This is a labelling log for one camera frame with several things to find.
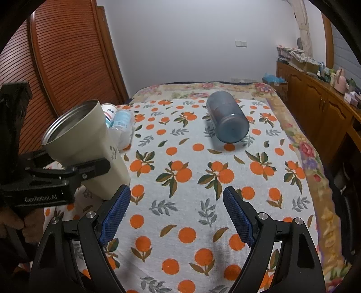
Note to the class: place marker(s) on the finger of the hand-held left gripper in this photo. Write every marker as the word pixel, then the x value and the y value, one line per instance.
pixel 94 169

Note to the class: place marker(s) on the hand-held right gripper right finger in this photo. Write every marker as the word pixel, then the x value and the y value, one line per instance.
pixel 238 217

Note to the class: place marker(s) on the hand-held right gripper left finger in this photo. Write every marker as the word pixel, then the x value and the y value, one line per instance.
pixel 114 215

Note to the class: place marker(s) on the cream metal cup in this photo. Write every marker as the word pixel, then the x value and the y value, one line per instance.
pixel 84 132

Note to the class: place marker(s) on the blue translucent plastic cup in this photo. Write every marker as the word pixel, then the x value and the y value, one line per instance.
pixel 228 115

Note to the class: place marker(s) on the person's left hand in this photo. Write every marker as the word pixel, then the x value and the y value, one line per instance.
pixel 15 222

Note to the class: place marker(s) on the clear plastic bottle blue label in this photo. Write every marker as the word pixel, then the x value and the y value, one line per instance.
pixel 122 126

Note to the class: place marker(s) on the white can red blue print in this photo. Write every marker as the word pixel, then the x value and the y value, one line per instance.
pixel 108 112

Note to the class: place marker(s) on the orange fruit printed cloth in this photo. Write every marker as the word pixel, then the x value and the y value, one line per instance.
pixel 186 180

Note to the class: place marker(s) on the floral blanket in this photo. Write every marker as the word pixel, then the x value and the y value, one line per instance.
pixel 301 146

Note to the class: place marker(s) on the black chair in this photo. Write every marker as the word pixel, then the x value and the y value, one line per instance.
pixel 345 208

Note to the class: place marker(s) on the wooden louvered wardrobe door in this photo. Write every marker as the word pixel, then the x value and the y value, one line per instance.
pixel 62 62

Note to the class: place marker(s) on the blue plastic bag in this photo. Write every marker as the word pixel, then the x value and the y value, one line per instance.
pixel 273 78

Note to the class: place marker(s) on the wooden sideboard cabinet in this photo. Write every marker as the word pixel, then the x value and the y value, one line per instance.
pixel 318 95

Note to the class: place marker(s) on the small white box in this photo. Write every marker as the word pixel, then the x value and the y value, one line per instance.
pixel 352 99

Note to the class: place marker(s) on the cardboard box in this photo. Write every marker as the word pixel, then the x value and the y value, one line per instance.
pixel 306 64

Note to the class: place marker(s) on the stack of patterned boxes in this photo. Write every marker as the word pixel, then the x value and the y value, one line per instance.
pixel 289 53

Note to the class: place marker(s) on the pink jug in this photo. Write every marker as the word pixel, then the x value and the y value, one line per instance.
pixel 342 80

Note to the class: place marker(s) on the patterned curtain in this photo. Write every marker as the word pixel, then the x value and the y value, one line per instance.
pixel 304 25

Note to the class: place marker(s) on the white wall switch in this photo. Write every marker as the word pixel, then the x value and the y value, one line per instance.
pixel 241 43

